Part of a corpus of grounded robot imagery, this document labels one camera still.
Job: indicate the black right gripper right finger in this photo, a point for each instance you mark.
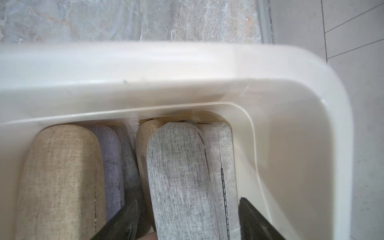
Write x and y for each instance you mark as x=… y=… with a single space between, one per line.
x=254 y=226

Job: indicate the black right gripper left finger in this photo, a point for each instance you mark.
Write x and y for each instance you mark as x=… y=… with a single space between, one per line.
x=122 y=226

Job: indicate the purple glasses case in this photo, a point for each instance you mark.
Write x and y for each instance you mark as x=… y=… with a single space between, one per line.
x=113 y=168

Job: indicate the light grey slit case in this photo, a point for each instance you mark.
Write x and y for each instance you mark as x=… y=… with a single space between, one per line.
x=180 y=185

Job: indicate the grey rectangular case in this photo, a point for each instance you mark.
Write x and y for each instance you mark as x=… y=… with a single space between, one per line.
x=221 y=164

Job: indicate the brown tan glasses case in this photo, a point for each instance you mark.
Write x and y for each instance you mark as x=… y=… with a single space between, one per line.
x=144 y=134

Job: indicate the cream plastic storage box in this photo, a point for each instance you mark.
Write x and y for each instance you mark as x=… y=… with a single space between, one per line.
x=290 y=115

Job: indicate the pink case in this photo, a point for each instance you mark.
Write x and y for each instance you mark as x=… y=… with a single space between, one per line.
x=150 y=236

